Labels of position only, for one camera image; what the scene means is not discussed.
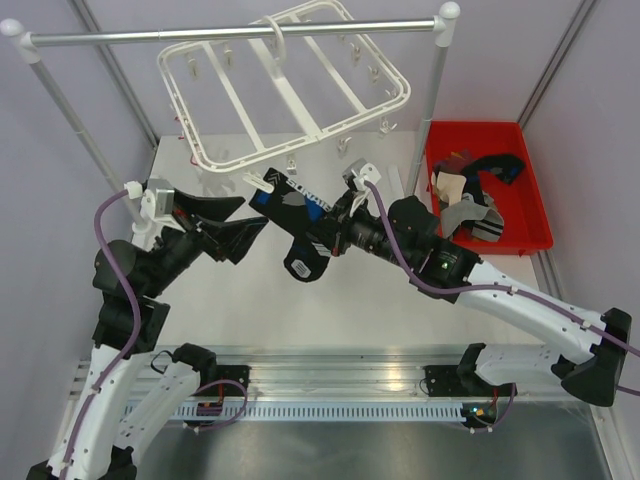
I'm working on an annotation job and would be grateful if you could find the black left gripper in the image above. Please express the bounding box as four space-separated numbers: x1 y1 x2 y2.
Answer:
142 186 270 296

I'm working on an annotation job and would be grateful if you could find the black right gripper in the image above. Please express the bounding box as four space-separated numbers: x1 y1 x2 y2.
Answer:
301 188 414 269

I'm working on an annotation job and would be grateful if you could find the black and blue patterned sock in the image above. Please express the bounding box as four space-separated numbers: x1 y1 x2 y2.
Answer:
249 168 331 283

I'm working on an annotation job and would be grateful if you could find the brown and beige back sock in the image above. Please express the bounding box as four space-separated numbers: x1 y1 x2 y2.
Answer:
431 171 466 205

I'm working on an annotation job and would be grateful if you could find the white plastic clip hanger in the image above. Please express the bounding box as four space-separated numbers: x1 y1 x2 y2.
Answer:
157 1 411 175

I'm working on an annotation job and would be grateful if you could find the grey sock with black stripes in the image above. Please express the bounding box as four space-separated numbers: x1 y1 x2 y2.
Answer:
440 200 490 238

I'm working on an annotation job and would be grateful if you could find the purple striped sock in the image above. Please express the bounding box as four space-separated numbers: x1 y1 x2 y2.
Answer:
433 150 474 174

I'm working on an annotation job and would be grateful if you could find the grey sock back row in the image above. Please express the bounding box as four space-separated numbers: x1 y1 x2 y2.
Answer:
470 208 504 243

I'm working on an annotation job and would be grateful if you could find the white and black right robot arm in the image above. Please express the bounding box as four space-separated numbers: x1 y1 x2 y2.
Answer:
309 193 632 407

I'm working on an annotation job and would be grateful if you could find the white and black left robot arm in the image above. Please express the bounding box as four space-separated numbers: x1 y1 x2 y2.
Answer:
27 182 268 479

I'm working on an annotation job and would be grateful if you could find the red plastic bin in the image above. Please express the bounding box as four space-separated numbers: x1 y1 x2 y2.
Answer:
425 121 553 256

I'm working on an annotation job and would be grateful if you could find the silver and white clothes rack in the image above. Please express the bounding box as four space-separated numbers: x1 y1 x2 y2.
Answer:
0 0 461 236

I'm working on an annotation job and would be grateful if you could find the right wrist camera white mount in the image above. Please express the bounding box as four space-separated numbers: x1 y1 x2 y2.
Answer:
342 158 381 191

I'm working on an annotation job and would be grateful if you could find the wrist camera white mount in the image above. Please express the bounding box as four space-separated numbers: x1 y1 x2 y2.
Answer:
342 158 381 191
124 178 175 223

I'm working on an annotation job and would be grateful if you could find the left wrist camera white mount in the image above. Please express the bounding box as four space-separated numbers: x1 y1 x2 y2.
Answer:
124 178 175 223

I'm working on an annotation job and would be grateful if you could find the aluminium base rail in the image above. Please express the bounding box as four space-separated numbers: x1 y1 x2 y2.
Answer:
207 344 465 402

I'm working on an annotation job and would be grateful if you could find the white slotted cable duct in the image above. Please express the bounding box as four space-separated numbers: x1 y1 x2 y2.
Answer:
169 401 465 423

